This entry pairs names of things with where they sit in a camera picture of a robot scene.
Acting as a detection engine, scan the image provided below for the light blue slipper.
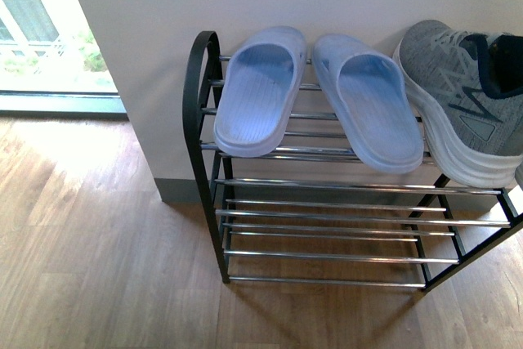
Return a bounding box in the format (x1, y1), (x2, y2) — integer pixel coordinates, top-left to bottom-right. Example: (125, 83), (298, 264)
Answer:
(311, 34), (424, 174)
(213, 26), (306, 158)

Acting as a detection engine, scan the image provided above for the grey knit sneaker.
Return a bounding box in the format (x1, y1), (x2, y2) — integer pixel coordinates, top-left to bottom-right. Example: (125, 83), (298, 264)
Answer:
(393, 20), (522, 188)
(515, 163), (523, 190)

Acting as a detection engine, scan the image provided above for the black metal shoe rack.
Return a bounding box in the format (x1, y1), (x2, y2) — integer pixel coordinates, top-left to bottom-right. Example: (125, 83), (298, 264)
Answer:
(182, 31), (522, 291)

